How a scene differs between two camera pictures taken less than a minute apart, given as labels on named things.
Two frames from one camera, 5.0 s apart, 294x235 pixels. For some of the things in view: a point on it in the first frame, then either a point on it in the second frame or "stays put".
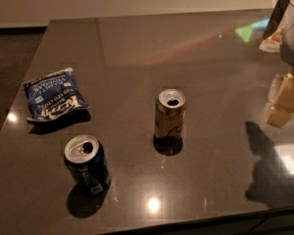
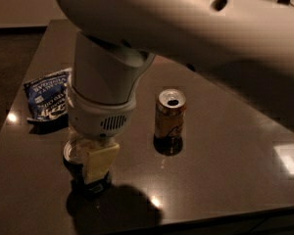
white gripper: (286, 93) -> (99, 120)
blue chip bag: (53, 95) stays put
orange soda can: (170, 115) stays put
